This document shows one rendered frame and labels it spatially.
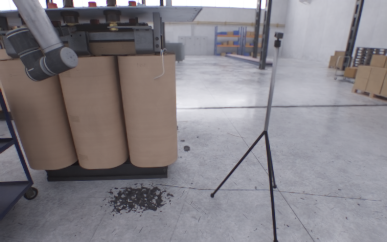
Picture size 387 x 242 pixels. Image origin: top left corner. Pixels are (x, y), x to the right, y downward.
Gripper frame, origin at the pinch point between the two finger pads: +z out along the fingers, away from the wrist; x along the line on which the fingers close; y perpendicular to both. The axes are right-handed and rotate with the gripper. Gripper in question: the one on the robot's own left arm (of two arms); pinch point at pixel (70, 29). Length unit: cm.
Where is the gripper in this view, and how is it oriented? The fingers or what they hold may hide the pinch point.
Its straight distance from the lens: 154.8
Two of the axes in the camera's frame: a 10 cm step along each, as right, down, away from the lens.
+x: -9.7, -1.0, 2.4
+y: -0.5, -8.4, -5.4
